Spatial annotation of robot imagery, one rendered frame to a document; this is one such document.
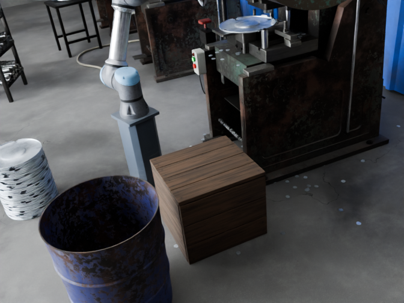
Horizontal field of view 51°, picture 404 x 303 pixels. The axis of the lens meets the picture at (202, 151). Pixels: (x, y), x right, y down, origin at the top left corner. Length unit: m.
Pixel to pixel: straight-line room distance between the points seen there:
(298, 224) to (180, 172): 0.62
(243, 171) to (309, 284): 0.53
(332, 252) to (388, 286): 0.26
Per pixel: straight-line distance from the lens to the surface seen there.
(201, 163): 1.91
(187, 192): 1.75
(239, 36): 2.27
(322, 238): 2.03
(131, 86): 2.12
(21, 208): 2.44
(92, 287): 1.51
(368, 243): 2.04
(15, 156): 2.37
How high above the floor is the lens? 1.39
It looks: 31 degrees down
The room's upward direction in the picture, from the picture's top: 7 degrees counter-clockwise
